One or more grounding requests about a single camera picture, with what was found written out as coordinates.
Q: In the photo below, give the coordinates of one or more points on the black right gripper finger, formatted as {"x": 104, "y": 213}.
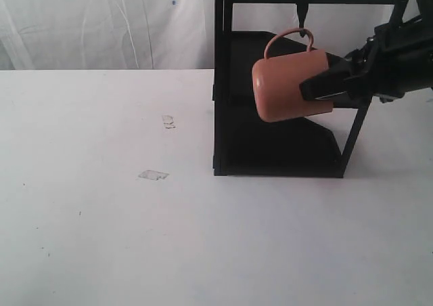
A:
{"x": 336, "y": 62}
{"x": 330, "y": 85}

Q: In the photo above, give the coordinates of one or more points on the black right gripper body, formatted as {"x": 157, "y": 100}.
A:
{"x": 396, "y": 60}

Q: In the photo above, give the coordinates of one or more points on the terracotta ceramic mug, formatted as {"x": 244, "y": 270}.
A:
{"x": 276, "y": 82}

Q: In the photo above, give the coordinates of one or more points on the black hanging hook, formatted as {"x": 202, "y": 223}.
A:
{"x": 302, "y": 7}

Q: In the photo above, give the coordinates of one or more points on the black metal shelf rack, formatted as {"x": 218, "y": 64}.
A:
{"x": 246, "y": 145}

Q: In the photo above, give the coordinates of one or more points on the torn clear tape far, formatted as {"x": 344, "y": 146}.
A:
{"x": 168, "y": 122}

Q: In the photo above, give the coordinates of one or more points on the torn clear tape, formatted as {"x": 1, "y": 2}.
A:
{"x": 168, "y": 122}
{"x": 153, "y": 175}

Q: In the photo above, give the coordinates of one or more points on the torn clear tape near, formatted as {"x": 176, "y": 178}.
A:
{"x": 153, "y": 175}

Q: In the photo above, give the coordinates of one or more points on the white backdrop curtain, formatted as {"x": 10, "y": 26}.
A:
{"x": 157, "y": 34}

